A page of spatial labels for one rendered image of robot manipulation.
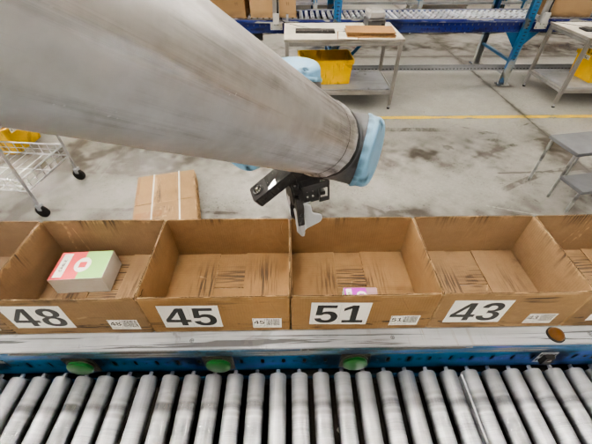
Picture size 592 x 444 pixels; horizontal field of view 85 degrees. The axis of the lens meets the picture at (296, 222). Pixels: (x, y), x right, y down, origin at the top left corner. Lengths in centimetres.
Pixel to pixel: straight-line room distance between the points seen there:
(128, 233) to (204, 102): 104
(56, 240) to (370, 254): 105
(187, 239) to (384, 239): 66
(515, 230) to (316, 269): 67
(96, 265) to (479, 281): 122
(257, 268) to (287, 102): 91
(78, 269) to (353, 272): 86
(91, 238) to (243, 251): 50
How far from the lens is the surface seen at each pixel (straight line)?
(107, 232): 122
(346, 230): 108
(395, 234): 114
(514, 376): 126
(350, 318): 94
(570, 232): 143
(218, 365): 102
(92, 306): 101
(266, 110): 21
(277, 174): 66
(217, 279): 111
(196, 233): 112
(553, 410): 127
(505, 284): 125
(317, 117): 27
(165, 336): 103
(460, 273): 122
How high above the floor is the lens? 175
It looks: 43 degrees down
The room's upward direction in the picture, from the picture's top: straight up
